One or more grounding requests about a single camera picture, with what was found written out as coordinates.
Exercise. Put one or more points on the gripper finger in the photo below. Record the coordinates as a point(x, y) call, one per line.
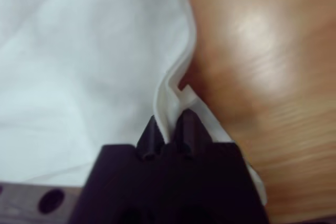
point(151, 140)
point(190, 134)

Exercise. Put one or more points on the white t-shirt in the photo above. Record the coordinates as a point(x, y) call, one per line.
point(78, 64)

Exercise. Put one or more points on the grey metal bracket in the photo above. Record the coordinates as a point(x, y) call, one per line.
point(21, 203)

